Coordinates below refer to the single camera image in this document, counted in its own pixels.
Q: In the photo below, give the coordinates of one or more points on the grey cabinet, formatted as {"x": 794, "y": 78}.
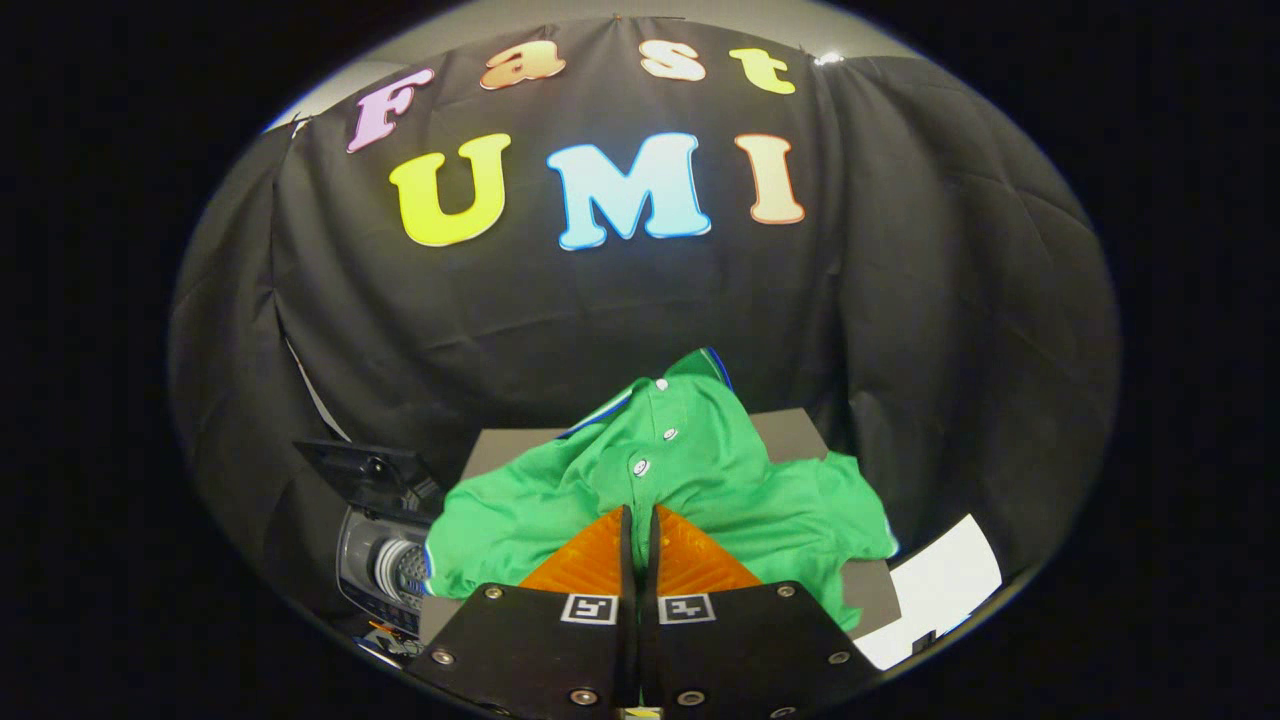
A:
{"x": 800, "y": 435}

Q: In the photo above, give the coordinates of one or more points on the dark washing machine lid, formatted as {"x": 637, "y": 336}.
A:
{"x": 370, "y": 470}

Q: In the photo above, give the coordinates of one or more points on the grey washing machine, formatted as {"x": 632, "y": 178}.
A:
{"x": 365, "y": 560}

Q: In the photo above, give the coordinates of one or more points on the white flat board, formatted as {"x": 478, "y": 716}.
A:
{"x": 940, "y": 590}

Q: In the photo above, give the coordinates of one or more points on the black backdrop cloth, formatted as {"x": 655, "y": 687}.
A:
{"x": 600, "y": 320}

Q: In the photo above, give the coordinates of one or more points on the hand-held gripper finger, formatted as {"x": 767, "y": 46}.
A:
{"x": 650, "y": 640}
{"x": 628, "y": 640}

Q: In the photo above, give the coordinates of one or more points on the green polo shirt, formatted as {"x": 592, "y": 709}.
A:
{"x": 560, "y": 500}

